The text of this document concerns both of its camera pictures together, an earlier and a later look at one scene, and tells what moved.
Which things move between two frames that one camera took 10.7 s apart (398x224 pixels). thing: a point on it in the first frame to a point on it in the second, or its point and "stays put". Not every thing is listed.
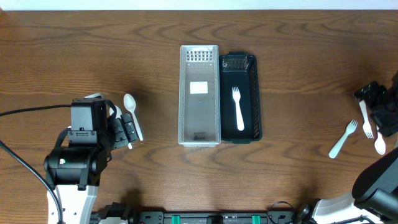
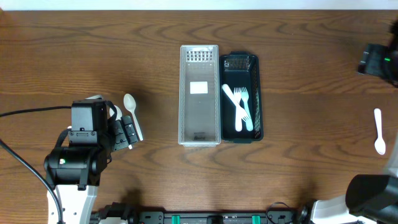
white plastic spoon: [379, 144] stays put
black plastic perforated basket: [237, 69] stays put
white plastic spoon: [130, 103] stays put
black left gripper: [123, 132] stays put
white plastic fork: [350, 129] to [244, 113]
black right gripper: [374, 97] to [369, 59]
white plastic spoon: [119, 114] stays put
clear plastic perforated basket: [199, 118] stays put
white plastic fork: [366, 127] to [245, 96]
